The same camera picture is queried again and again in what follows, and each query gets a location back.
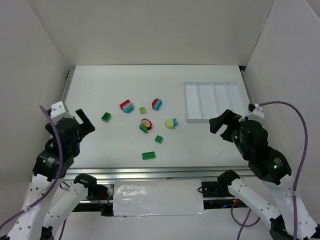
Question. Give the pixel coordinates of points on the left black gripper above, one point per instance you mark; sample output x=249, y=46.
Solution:
x=81, y=127

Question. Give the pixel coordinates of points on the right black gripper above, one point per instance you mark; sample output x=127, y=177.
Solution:
x=227, y=124

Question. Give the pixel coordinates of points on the yellow and blue lego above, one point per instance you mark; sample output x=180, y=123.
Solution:
x=170, y=123

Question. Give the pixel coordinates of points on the red flower lego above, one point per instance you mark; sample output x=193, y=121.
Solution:
x=147, y=123

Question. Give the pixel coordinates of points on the small green square lego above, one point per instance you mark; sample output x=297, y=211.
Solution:
x=158, y=139

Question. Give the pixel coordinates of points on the long green lego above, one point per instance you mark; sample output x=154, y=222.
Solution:
x=148, y=155

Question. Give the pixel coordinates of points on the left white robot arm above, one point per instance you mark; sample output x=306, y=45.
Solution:
x=38, y=220

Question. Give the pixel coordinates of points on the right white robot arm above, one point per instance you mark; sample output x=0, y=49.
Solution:
x=288, y=218

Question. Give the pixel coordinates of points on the white divided tray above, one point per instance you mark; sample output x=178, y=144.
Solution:
x=206, y=100

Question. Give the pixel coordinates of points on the red lego with blue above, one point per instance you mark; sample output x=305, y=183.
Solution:
x=127, y=106

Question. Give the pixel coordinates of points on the light green small lego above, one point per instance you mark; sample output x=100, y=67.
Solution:
x=142, y=110

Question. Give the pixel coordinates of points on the red and blue lego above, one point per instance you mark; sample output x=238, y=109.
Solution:
x=156, y=103

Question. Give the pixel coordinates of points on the white taped cover plate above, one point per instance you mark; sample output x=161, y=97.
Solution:
x=157, y=198

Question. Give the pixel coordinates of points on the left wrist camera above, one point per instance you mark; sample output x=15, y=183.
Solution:
x=59, y=110

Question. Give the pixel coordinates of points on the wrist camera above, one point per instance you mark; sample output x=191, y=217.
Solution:
x=59, y=110
x=255, y=113

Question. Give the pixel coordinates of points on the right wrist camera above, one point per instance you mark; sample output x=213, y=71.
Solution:
x=255, y=113

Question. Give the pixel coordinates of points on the aluminium rail frame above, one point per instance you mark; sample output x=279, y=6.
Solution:
x=114, y=150

